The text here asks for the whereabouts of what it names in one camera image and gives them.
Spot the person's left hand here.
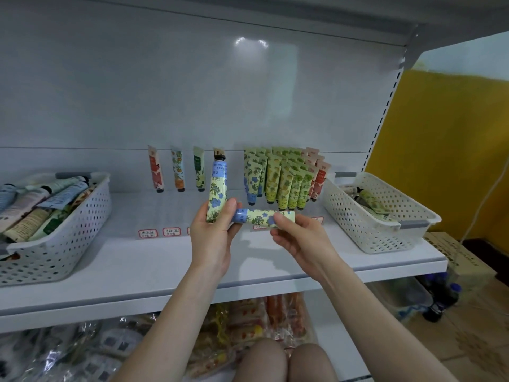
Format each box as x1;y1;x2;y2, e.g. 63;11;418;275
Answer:
189;197;246;275

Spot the person's right hand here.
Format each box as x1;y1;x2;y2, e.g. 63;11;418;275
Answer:
270;211;343;283

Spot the white perforated plastic basket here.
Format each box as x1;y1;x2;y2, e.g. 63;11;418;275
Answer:
320;171;442;255
0;172;112;287

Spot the blue floral hand cream tube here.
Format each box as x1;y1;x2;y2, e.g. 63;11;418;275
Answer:
207;149;229;223
233;206;297;228

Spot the pile of green hand cream tubes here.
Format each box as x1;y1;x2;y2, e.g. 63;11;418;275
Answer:
342;184;394;220

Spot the row of hand cream tubes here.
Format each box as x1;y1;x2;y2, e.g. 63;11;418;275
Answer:
147;147;331;212

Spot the white metal shelf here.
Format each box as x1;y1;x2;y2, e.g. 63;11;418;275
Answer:
0;0;509;382

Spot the pile of pale hand cream tubes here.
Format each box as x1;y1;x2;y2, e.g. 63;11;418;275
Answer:
0;176;95;244

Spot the person's left forearm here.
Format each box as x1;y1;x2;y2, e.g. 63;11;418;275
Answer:
111;262;232;382

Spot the person's right forearm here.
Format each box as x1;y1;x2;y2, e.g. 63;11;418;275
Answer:
318;262;458;382

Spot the person's right leg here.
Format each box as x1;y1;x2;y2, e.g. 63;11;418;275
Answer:
288;343;339;382

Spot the person's leg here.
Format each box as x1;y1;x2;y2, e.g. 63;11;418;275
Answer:
288;343;339;382
234;338;289;382

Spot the person's left leg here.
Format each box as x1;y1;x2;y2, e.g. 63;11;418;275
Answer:
234;338;289;382

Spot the clear divider tray with labels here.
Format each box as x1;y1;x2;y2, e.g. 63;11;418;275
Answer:
137;217;326;239

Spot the pile of snack packets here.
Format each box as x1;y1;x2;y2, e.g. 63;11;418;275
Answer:
0;294;315;382

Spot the cluster of green bottles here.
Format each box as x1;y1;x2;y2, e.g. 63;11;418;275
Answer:
422;274;462;323

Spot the small brown cardboard box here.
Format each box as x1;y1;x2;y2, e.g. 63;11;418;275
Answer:
424;230;498;287

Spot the white hanging cable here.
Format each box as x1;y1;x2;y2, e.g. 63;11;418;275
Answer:
457;163;509;244

